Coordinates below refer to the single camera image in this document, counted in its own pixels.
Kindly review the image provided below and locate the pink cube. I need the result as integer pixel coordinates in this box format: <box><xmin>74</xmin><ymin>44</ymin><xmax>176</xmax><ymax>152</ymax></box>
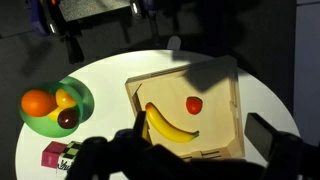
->
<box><xmin>40</xmin><ymin>140</ymin><xmax>68</xmax><ymax>170</ymax></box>

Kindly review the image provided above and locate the purple spring clamp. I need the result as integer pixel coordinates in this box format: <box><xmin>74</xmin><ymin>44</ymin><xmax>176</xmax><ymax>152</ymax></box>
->
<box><xmin>26</xmin><ymin>0</ymin><xmax>86</xmax><ymax>66</ymax></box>

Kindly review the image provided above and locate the dark red plum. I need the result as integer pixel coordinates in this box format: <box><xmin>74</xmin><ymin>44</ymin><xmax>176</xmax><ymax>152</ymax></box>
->
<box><xmin>57</xmin><ymin>108</ymin><xmax>81</xmax><ymax>130</ymax></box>

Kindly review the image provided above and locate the green translucent bowl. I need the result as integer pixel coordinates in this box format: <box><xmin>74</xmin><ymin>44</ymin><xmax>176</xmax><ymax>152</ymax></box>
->
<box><xmin>18</xmin><ymin>75</ymin><xmax>96</xmax><ymax>139</ymax></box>

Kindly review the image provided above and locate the yellow lemon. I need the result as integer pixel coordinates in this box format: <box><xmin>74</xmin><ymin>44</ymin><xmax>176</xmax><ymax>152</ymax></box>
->
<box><xmin>46</xmin><ymin>106</ymin><xmax>65</xmax><ymax>122</ymax></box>

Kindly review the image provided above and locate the yellow banana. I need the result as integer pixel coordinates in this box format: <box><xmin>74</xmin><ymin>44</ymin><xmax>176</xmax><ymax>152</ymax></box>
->
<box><xmin>144</xmin><ymin>101</ymin><xmax>201</xmax><ymax>144</ymax></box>

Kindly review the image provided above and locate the black and white checkered cube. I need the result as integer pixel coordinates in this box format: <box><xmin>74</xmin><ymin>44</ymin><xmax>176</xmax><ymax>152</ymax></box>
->
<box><xmin>56</xmin><ymin>140</ymin><xmax>83</xmax><ymax>172</ymax></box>

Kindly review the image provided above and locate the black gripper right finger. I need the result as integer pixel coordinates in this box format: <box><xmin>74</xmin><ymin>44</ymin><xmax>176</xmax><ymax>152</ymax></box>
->
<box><xmin>244</xmin><ymin>112</ymin><xmax>281</xmax><ymax>163</ymax></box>

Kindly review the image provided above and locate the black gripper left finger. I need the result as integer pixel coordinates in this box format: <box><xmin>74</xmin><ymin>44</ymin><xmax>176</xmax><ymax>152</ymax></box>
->
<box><xmin>132</xmin><ymin>110</ymin><xmax>148</xmax><ymax>141</ymax></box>

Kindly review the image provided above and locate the light wooden tray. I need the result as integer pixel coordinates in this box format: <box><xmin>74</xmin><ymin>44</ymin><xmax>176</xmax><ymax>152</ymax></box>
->
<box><xmin>124</xmin><ymin>54</ymin><xmax>246</xmax><ymax>162</ymax></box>

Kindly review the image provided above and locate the orange fruit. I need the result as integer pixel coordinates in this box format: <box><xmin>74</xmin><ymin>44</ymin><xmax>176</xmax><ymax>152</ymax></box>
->
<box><xmin>20</xmin><ymin>88</ymin><xmax>58</xmax><ymax>118</ymax></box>

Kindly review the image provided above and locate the yellow-orange round fruit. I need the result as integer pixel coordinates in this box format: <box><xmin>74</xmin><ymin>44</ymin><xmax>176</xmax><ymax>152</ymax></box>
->
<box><xmin>54</xmin><ymin>88</ymin><xmax>78</xmax><ymax>110</ymax></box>

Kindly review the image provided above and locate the small red tomato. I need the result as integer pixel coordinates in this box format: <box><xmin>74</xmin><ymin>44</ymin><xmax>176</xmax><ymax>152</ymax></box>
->
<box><xmin>185</xmin><ymin>96</ymin><xmax>204</xmax><ymax>116</ymax></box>

